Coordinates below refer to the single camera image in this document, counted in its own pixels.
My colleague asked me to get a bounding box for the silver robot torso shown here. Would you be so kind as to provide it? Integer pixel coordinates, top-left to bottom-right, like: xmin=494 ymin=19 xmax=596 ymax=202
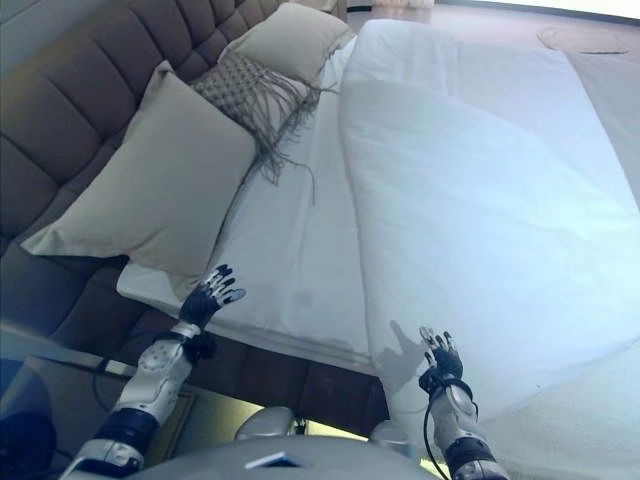
xmin=134 ymin=433 xmax=451 ymax=480

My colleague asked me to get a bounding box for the silver robot left leg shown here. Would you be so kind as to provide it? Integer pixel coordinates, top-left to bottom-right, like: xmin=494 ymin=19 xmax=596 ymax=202
xmin=234 ymin=405 xmax=296 ymax=444

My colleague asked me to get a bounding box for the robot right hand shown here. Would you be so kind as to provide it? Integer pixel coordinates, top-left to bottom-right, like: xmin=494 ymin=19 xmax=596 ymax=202
xmin=418 ymin=325 xmax=464 ymax=381

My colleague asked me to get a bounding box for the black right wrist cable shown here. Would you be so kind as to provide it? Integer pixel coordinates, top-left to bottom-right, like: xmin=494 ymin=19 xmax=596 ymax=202
xmin=422 ymin=378 xmax=451 ymax=480

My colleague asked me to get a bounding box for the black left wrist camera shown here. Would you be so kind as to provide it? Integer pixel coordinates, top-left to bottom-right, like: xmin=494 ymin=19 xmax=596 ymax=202
xmin=187 ymin=332 xmax=217 ymax=362

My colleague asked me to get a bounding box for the silver robot right leg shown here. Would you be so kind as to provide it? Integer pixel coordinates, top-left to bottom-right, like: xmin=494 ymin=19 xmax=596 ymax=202
xmin=369 ymin=418 xmax=410 ymax=446

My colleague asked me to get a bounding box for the white textured blanket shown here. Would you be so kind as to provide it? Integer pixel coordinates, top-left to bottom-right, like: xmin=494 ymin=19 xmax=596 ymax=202
xmin=479 ymin=47 xmax=640 ymax=480

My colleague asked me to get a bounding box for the white bed sheet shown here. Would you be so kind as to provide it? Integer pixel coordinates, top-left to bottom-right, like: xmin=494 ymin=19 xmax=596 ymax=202
xmin=117 ymin=37 xmax=389 ymax=374

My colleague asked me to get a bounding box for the brown tufted headboard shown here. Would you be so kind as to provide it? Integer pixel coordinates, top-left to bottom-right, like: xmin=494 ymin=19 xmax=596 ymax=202
xmin=0 ymin=0 xmax=284 ymax=241

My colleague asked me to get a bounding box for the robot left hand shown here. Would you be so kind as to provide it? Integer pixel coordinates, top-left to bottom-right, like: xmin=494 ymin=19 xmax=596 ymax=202
xmin=179 ymin=264 xmax=247 ymax=329

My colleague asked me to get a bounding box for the brown wooden nightstand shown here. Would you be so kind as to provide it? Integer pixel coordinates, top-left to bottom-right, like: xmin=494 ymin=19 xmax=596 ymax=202
xmin=0 ymin=324 xmax=201 ymax=480

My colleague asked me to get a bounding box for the silver robot leg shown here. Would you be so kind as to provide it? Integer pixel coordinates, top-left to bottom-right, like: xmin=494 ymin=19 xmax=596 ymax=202
xmin=234 ymin=405 xmax=296 ymax=444
xmin=369 ymin=418 xmax=410 ymax=446

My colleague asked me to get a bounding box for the woven fringed cushion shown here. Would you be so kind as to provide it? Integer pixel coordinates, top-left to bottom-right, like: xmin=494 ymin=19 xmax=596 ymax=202
xmin=189 ymin=52 xmax=341 ymax=206

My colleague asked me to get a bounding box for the black lamp cable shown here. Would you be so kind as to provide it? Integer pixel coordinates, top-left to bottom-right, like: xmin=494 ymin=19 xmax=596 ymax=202
xmin=91 ymin=357 xmax=127 ymax=412

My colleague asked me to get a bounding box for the beige pillow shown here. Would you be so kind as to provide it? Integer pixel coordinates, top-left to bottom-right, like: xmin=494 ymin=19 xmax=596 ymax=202
xmin=19 ymin=59 xmax=259 ymax=279
xmin=217 ymin=2 xmax=354 ymax=86

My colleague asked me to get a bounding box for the round beige floor mat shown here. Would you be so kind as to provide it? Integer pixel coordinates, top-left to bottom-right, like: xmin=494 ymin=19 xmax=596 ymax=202
xmin=537 ymin=24 xmax=632 ymax=55

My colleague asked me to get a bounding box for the white duvet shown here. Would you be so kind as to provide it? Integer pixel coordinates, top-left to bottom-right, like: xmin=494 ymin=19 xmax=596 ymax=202
xmin=337 ymin=18 xmax=640 ymax=424

